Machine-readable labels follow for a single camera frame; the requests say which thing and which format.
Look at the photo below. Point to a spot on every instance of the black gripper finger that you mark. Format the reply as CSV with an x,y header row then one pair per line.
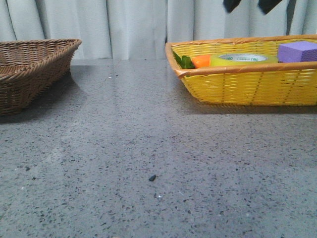
x,y
230,5
267,5

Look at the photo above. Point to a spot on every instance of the yellow packing tape roll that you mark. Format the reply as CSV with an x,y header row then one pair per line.
x,y
231,59

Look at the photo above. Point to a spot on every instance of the purple foam block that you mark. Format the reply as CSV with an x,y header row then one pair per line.
x,y
302,51

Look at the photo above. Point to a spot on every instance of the orange toy carrot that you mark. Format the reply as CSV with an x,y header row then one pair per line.
x,y
187,62

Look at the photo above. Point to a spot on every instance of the yellow woven basket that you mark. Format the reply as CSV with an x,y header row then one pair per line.
x,y
276,84

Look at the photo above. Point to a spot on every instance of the white curtain backdrop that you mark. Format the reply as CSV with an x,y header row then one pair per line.
x,y
139,29

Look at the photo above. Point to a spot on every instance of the small black debris chip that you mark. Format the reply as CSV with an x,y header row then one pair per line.
x,y
152,178

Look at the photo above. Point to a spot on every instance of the brown wicker basket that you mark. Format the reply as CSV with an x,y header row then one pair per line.
x,y
27,68

